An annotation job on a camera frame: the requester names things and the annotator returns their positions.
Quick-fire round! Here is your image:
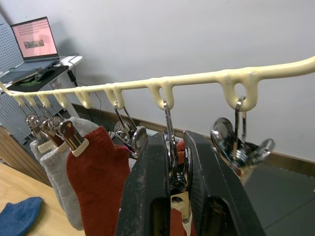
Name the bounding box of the grey perforated pegboard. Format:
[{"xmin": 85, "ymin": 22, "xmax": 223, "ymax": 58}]
[{"xmin": 0, "ymin": 12, "xmax": 23, "ymax": 76}]

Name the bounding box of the white desk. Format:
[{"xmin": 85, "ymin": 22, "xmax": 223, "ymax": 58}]
[{"xmin": 0, "ymin": 56, "xmax": 83, "ymax": 146}]

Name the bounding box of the cream clip hanger bar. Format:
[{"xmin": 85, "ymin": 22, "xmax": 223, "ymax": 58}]
[{"xmin": 0, "ymin": 56, "xmax": 315, "ymax": 111}]

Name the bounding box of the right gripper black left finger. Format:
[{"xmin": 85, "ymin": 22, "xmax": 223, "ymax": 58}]
[{"xmin": 115, "ymin": 132, "xmax": 172, "ymax": 236}]

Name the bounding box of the black mouse pad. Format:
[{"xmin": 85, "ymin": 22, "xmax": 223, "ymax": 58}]
[{"xmin": 7, "ymin": 64, "xmax": 70, "ymax": 87}]

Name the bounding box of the brown wooden panel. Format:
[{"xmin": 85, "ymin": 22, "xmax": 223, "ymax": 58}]
[{"xmin": 0, "ymin": 125, "xmax": 53, "ymax": 188}]

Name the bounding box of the grey sock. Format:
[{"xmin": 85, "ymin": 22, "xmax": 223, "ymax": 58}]
[
  {"xmin": 30, "ymin": 139, "xmax": 54, "ymax": 187},
  {"xmin": 40, "ymin": 117, "xmax": 99, "ymax": 231}
]

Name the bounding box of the blue sock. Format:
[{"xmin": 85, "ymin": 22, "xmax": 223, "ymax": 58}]
[{"xmin": 0, "ymin": 196, "xmax": 44, "ymax": 236}]

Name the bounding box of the metal clothes clip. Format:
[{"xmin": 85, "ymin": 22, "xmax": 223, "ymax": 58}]
[
  {"xmin": 210, "ymin": 95, "xmax": 276, "ymax": 177},
  {"xmin": 162, "ymin": 99, "xmax": 195, "ymax": 224},
  {"xmin": 22, "ymin": 102, "xmax": 54, "ymax": 153},
  {"xmin": 113, "ymin": 100, "xmax": 148, "ymax": 158},
  {"xmin": 36, "ymin": 103, "xmax": 70, "ymax": 152},
  {"xmin": 58, "ymin": 119, "xmax": 90, "ymax": 157}
]

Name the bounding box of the black power adapter cable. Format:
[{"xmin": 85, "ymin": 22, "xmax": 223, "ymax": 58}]
[{"xmin": 58, "ymin": 53, "xmax": 81, "ymax": 87}]

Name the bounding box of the open laptop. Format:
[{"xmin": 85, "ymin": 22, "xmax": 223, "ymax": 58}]
[{"xmin": 0, "ymin": 16, "xmax": 62, "ymax": 84}]

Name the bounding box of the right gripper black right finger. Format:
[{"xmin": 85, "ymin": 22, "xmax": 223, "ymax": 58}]
[{"xmin": 183, "ymin": 130, "xmax": 267, "ymax": 236}]

